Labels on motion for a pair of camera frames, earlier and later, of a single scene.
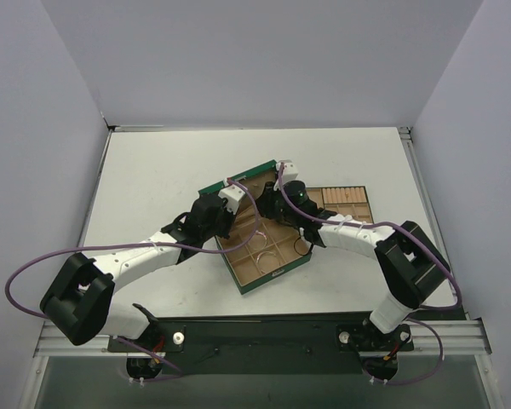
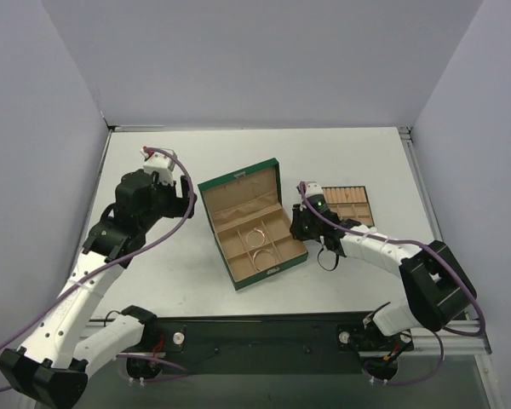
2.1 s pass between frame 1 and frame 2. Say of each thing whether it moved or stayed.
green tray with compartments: stayed
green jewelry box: stayed
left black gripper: moved
